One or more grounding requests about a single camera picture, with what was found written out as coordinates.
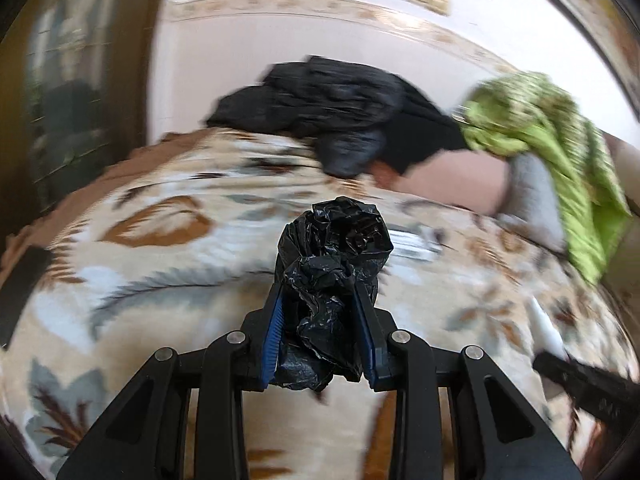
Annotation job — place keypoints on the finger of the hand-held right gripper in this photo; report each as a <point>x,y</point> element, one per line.
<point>590,387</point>

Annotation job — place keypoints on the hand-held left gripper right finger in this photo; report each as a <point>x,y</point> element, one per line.
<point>370,345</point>

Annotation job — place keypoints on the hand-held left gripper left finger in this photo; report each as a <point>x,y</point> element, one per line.
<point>272,340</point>

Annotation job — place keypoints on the white sock with green cuff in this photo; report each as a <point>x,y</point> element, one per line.
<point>547,327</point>

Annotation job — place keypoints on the black plastic bag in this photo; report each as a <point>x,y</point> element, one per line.
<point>332,280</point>

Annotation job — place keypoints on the crumpled white paper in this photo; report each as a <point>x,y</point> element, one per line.
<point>412,245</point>

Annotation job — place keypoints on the leaf-print blanket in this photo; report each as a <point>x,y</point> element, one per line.
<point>175,285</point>

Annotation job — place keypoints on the grey quilted pillow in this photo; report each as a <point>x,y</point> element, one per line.
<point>532,195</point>

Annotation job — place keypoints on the black cloth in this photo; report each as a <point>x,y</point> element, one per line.
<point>425,135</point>

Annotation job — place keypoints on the black puffer jacket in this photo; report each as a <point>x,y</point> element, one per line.
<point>320,110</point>

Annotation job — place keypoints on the black smartphone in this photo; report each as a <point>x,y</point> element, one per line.
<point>25,295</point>

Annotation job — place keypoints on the green patterned quilt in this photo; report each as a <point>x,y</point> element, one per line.
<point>555,135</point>

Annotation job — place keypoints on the wooden door with stained glass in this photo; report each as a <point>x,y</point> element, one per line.
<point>65,85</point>

